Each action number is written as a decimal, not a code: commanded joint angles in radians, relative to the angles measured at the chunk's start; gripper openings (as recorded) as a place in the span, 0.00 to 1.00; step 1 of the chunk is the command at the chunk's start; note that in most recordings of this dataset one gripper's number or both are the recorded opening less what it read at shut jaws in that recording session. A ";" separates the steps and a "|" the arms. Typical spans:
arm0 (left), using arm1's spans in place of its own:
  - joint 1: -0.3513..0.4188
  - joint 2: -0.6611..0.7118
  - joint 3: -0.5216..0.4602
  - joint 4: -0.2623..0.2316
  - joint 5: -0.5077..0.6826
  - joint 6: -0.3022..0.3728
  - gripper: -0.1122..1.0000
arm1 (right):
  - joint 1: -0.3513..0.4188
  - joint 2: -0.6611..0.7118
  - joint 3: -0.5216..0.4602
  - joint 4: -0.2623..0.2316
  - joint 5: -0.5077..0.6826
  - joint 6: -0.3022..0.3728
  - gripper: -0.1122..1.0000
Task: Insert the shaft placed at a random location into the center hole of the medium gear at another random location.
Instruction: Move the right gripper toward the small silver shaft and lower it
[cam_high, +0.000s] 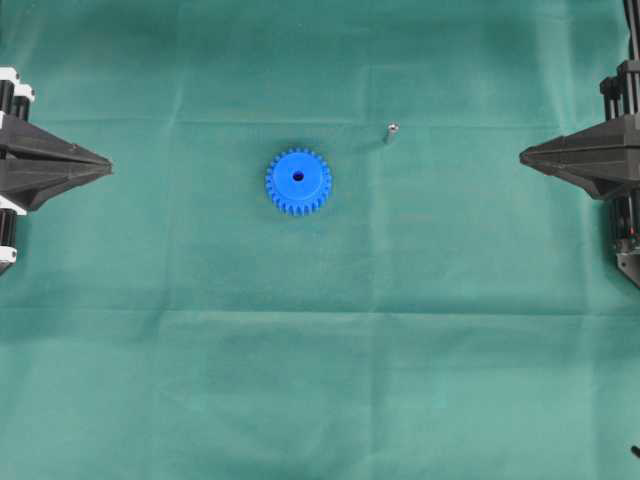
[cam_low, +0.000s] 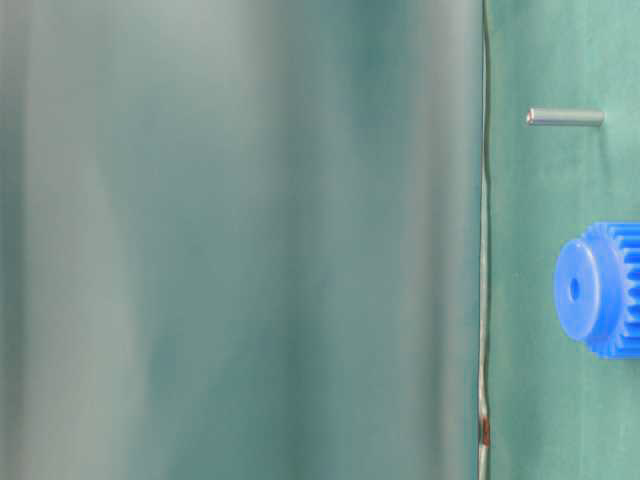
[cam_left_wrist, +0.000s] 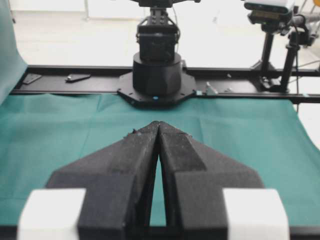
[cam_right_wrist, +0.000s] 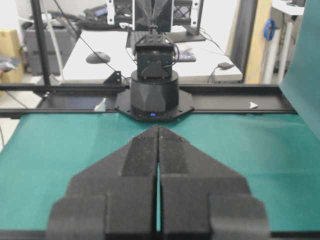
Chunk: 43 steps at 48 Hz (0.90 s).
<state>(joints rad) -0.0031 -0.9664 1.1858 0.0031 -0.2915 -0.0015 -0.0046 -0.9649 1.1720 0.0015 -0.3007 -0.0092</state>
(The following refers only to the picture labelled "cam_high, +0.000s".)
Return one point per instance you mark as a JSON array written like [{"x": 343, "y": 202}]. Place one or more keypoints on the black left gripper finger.
[
  {"x": 31, "y": 184},
  {"x": 26, "y": 140}
]

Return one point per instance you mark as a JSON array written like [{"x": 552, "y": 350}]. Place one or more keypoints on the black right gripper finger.
[
  {"x": 617, "y": 151},
  {"x": 596, "y": 188}
]

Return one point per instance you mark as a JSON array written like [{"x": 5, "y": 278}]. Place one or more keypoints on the small grey metal shaft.
[{"x": 391, "y": 133}]

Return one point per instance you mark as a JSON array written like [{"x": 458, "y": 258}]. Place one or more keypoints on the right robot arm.
[{"x": 620, "y": 94}]

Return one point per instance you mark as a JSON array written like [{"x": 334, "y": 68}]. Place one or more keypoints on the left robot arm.
[{"x": 17, "y": 98}]

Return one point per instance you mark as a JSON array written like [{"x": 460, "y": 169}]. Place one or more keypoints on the blue plastic gear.
[{"x": 298, "y": 181}]

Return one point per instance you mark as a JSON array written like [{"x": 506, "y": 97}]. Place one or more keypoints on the green table cloth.
[{"x": 449, "y": 313}]

